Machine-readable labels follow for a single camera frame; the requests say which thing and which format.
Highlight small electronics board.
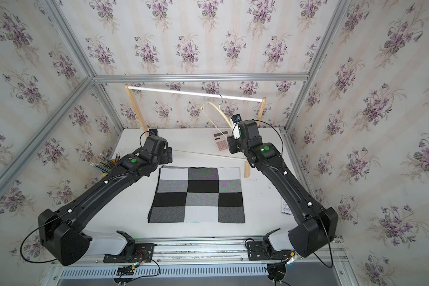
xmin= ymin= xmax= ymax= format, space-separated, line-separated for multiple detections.
xmin=116 ymin=263 xmax=139 ymax=276

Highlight pink calculator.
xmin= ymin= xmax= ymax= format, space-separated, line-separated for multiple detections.
xmin=213 ymin=130 xmax=229 ymax=152

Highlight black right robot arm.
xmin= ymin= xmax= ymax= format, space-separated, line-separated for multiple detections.
xmin=227 ymin=114 xmax=338 ymax=257

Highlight aluminium frame profiles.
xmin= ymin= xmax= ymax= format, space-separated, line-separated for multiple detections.
xmin=0 ymin=1 xmax=339 ymax=286

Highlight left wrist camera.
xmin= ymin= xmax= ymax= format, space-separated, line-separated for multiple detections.
xmin=148 ymin=129 xmax=158 ymax=136

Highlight aluminium mounting rail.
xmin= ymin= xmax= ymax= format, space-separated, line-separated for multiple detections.
xmin=49 ymin=235 xmax=347 ymax=267

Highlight blue white packaged item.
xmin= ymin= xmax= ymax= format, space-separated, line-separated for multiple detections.
xmin=281 ymin=200 xmax=292 ymax=216

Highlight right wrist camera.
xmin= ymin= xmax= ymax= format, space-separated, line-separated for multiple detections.
xmin=231 ymin=114 xmax=242 ymax=125

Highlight wooden clothes rack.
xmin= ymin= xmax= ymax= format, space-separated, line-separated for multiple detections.
xmin=125 ymin=84 xmax=266 ymax=178

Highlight black white checkered scarf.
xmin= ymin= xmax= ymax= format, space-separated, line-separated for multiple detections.
xmin=148 ymin=166 xmax=245 ymax=224

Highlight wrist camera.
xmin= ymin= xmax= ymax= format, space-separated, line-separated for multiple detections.
xmin=148 ymin=129 xmax=158 ymax=136
xmin=231 ymin=114 xmax=242 ymax=125

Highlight colored pencils bundle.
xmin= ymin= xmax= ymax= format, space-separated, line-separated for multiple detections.
xmin=89 ymin=153 xmax=120 ymax=176

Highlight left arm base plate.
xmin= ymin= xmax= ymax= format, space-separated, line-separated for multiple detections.
xmin=103 ymin=243 xmax=156 ymax=263

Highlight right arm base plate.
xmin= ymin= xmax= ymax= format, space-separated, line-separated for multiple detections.
xmin=244 ymin=238 xmax=295 ymax=262

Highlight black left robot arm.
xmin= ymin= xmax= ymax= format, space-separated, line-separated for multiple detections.
xmin=38 ymin=135 xmax=172 ymax=266

